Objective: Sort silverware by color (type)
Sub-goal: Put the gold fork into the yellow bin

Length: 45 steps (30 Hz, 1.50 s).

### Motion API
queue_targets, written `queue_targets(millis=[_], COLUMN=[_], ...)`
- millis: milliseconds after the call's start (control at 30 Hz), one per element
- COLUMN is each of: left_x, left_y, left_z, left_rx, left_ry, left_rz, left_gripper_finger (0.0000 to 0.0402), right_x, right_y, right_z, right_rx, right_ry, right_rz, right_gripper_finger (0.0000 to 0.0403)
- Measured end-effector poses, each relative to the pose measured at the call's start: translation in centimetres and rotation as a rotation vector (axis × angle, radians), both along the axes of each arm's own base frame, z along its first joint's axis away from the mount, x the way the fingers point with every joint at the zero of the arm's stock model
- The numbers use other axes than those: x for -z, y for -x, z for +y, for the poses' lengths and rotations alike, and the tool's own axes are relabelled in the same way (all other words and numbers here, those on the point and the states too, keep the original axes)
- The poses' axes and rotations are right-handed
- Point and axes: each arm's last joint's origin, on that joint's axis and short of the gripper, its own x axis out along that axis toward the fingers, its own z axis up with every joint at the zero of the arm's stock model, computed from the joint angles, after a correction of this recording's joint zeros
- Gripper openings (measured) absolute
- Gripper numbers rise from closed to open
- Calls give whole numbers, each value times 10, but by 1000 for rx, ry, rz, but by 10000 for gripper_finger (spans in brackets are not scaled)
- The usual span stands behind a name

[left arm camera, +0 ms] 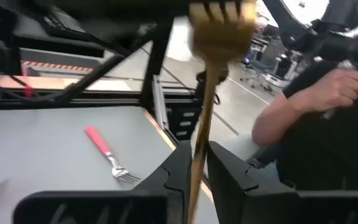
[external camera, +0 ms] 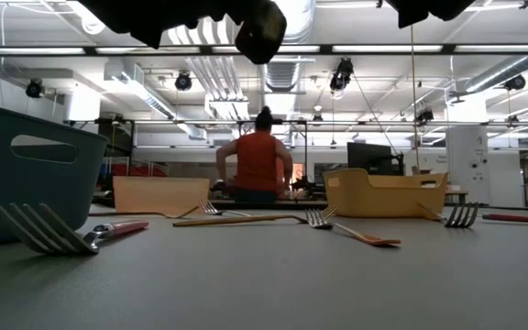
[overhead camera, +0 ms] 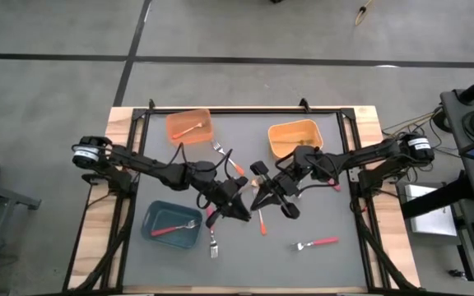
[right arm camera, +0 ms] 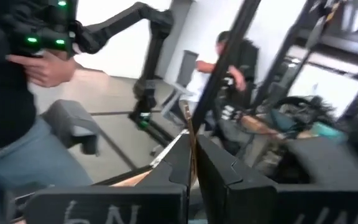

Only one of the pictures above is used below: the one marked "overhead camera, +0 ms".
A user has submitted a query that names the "white box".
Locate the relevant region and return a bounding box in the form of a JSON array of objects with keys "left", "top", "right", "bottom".
[{"left": 403, "top": 183, "right": 460, "bottom": 238}]

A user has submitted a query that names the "dark grey desk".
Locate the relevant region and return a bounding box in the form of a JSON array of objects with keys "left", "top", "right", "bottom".
[{"left": 439, "top": 88, "right": 474, "bottom": 203}]

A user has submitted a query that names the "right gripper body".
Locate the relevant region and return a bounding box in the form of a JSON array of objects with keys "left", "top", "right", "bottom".
[{"left": 270, "top": 164, "right": 308, "bottom": 197}]

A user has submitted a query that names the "small black floor object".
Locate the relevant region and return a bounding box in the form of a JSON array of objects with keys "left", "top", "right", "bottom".
[{"left": 448, "top": 268, "right": 469, "bottom": 283}]

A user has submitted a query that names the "teal plastic bin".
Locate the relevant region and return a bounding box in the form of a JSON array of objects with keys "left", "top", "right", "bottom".
[{"left": 140, "top": 200, "right": 203, "bottom": 250}]

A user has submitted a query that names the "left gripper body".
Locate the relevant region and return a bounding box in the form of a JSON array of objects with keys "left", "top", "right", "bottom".
[{"left": 203, "top": 176, "right": 238, "bottom": 209}]

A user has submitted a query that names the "grey table mat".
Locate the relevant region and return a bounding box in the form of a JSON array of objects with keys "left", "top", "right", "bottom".
[{"left": 122, "top": 112, "right": 369, "bottom": 289}]

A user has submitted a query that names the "black diagonal beam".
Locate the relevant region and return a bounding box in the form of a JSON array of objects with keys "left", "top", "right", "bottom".
[{"left": 399, "top": 169, "right": 474, "bottom": 221}]

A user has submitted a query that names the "orange-handled silver fork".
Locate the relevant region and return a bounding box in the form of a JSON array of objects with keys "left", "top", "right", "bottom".
[
  {"left": 171, "top": 121, "right": 204, "bottom": 141},
  {"left": 211, "top": 141, "right": 247, "bottom": 177},
  {"left": 253, "top": 187, "right": 267, "bottom": 237}
]

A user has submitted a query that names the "yellow floor cable loop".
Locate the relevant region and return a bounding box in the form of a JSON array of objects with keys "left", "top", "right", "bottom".
[{"left": 353, "top": 0, "right": 376, "bottom": 27}]

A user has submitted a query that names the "grey metal stand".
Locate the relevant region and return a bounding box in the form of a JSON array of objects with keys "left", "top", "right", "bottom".
[{"left": 0, "top": 176, "right": 43, "bottom": 291}]

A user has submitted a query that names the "orange translucent plastic bin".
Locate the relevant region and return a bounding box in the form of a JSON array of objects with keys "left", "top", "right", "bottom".
[{"left": 165, "top": 108, "right": 214, "bottom": 146}]

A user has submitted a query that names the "yellow plastic bin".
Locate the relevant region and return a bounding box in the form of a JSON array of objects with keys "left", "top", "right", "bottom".
[{"left": 267, "top": 118, "right": 324, "bottom": 160}]

